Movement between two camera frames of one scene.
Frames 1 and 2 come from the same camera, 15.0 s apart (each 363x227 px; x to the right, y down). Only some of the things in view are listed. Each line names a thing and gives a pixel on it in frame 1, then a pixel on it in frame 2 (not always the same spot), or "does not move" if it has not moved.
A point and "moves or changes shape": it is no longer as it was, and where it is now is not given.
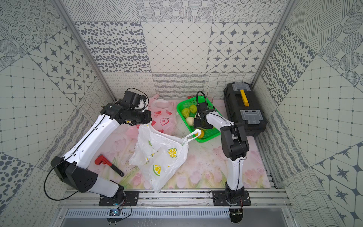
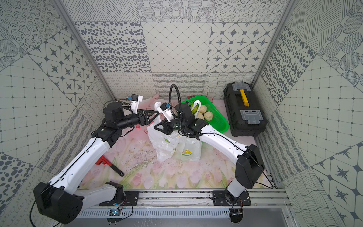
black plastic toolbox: (242, 107) does not move
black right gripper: (197, 124) -> (165, 125)
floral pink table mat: (206, 167) does not move
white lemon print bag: (158, 155) moves or changes shape
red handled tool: (102, 160) does not move
